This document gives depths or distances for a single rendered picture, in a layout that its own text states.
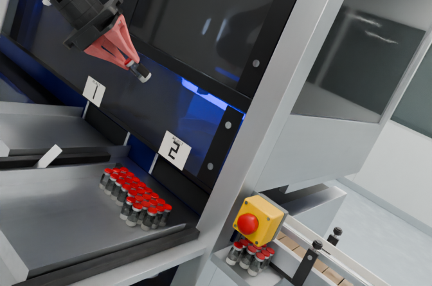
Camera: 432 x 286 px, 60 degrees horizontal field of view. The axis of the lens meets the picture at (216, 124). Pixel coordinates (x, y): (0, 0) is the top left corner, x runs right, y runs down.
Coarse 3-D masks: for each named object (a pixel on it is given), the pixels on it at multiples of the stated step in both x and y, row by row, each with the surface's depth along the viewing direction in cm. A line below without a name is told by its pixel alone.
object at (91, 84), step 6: (90, 78) 106; (90, 84) 106; (96, 84) 105; (84, 90) 108; (90, 90) 106; (96, 90) 105; (102, 90) 103; (90, 96) 106; (96, 96) 105; (102, 96) 103; (96, 102) 105
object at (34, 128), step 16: (0, 112) 102; (16, 112) 105; (32, 112) 109; (48, 112) 113; (64, 112) 117; (80, 112) 121; (0, 128) 94; (16, 128) 97; (32, 128) 101; (48, 128) 105; (64, 128) 109; (80, 128) 114; (0, 144) 83; (16, 144) 90; (32, 144) 93; (48, 144) 96; (64, 144) 100; (80, 144) 103; (96, 144) 108; (112, 144) 112
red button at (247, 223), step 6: (240, 216) 73; (246, 216) 72; (252, 216) 73; (240, 222) 73; (246, 222) 72; (252, 222) 72; (240, 228) 73; (246, 228) 72; (252, 228) 72; (246, 234) 72
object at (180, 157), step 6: (168, 132) 89; (168, 138) 89; (174, 138) 88; (162, 144) 90; (168, 144) 89; (174, 144) 88; (180, 144) 87; (162, 150) 90; (168, 150) 89; (180, 150) 86; (186, 150) 85; (168, 156) 88; (174, 156) 87; (180, 156) 86; (186, 156) 85; (174, 162) 87; (180, 162) 86; (180, 168) 86
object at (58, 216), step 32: (0, 192) 71; (32, 192) 75; (64, 192) 79; (96, 192) 84; (0, 224) 63; (32, 224) 66; (64, 224) 70; (96, 224) 73; (32, 256) 59; (64, 256) 62; (96, 256) 62
